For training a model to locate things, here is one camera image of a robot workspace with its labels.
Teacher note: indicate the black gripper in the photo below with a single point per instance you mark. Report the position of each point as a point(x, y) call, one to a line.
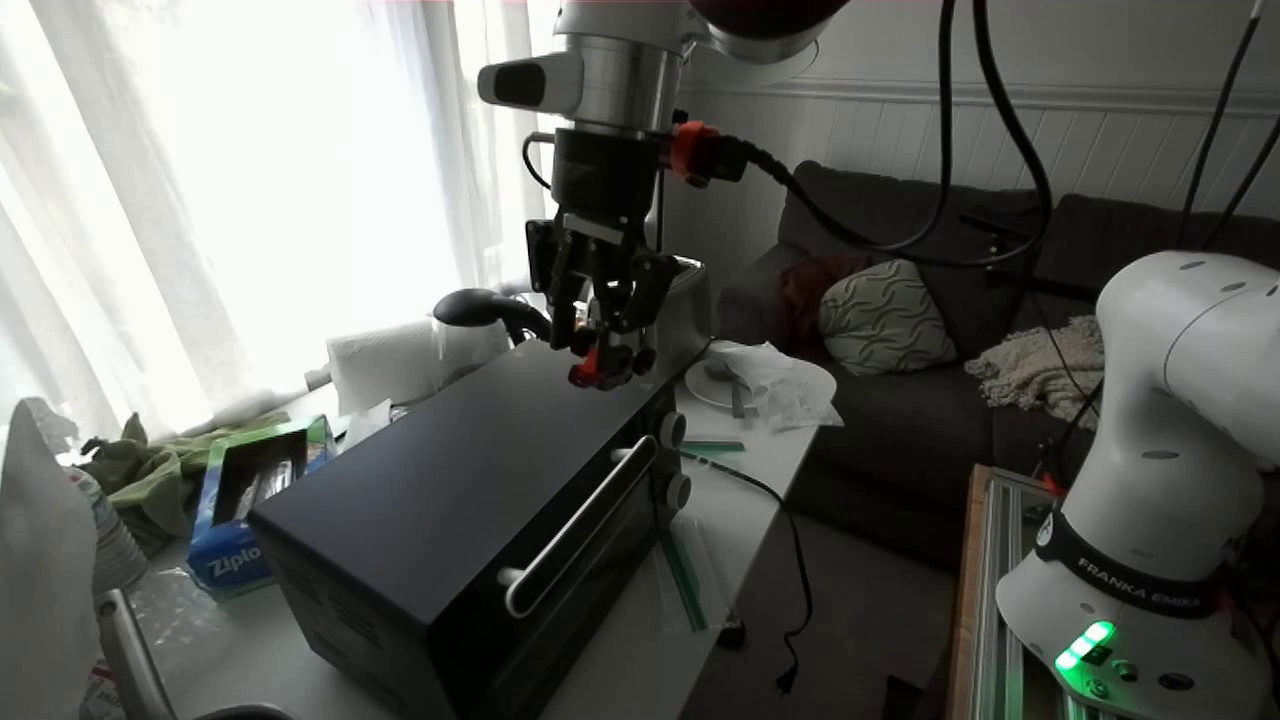
point(604, 187)

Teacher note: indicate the toy monster truck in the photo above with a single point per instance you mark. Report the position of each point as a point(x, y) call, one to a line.
point(604, 364)

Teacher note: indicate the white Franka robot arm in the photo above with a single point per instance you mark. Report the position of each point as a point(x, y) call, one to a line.
point(1172, 400)

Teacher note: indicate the black toaster oven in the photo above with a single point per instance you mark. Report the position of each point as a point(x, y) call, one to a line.
point(440, 521)

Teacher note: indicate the silver two-slot toaster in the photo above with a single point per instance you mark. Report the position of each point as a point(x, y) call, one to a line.
point(691, 312)

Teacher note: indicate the white kettle with black lid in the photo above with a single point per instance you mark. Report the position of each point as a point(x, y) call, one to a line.
point(475, 323)

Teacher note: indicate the short green strip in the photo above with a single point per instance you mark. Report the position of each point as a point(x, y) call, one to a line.
point(719, 445)

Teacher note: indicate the white crumpled cloth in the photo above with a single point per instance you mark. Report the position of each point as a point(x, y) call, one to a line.
point(765, 383)

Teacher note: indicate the red cushion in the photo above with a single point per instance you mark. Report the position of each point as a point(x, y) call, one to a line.
point(802, 297)

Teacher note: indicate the white foam block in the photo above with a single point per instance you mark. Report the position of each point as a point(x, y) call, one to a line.
point(382, 363)

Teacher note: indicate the long green strip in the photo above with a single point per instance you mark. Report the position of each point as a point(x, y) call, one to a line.
point(682, 577)

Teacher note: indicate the white patterned pillow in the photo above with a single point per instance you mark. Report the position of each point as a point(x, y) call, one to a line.
point(880, 323)

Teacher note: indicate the dark grey sofa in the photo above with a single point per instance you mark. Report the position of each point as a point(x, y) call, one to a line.
point(905, 424)

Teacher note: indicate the white sheer curtain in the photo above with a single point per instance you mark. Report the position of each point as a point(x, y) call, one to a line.
point(264, 173)

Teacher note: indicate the beige blanket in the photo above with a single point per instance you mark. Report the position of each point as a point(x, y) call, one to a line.
point(1033, 364)

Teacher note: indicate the blue Ziploc box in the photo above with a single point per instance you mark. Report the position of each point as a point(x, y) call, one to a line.
point(227, 547)

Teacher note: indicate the wooden frame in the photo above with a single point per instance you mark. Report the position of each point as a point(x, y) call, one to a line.
point(979, 587)

